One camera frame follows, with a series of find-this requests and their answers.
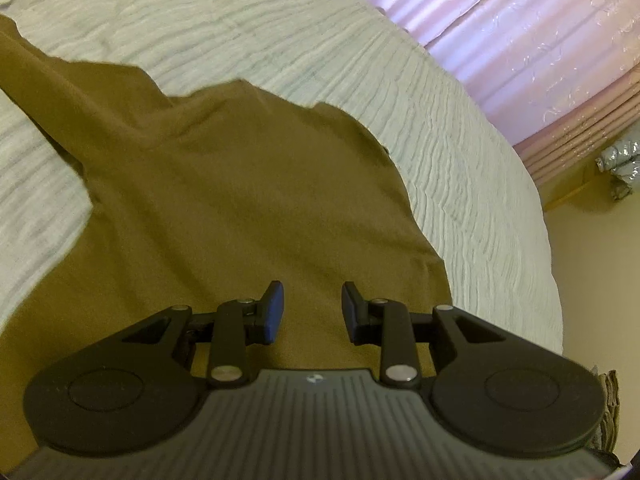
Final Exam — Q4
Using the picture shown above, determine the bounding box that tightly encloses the brown garment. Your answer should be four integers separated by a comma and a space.
0, 12, 453, 461

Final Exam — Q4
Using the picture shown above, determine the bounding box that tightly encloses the white striped bed blanket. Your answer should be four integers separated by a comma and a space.
0, 0, 566, 361

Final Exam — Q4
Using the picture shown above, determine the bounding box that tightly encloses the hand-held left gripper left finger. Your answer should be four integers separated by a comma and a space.
117, 280, 287, 388

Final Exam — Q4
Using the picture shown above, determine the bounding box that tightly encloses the sheer pink curtain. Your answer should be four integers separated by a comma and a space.
312, 0, 640, 146

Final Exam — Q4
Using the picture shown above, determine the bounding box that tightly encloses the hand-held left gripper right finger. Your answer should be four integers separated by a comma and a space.
341, 281, 506, 390

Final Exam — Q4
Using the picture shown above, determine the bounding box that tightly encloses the stack of folded clothes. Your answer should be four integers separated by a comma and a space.
599, 369, 624, 453

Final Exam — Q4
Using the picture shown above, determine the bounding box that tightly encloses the pink pleated curtain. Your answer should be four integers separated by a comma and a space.
514, 65, 640, 186

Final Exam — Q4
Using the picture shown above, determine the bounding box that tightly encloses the silver foil duct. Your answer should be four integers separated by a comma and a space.
595, 137, 640, 203

